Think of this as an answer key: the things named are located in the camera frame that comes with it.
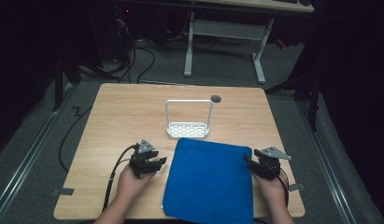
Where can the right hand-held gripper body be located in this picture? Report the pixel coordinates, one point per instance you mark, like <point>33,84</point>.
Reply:
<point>270,163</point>

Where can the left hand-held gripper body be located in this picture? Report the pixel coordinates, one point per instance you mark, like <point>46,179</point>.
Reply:
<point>140,161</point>

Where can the blue cloth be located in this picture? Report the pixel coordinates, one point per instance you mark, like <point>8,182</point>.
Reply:
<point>208,182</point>

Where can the person's left hand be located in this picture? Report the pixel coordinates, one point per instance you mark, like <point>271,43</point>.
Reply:
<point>132,185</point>

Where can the person's right hand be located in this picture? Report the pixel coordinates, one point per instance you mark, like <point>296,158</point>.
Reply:
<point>272,188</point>

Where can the grey tape strip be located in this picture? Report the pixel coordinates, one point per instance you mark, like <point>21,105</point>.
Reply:
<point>296,187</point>
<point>65,191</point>

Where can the grey table grommet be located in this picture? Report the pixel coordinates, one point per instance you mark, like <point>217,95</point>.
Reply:
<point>216,99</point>

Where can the black metal stand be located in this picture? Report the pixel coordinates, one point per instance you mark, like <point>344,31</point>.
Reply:
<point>312,96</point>
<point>59,84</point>

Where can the white-legged desk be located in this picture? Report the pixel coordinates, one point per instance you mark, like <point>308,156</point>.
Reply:
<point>227,29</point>

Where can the metal floor rail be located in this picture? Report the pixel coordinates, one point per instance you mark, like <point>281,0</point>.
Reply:
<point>27,155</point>
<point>328,168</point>

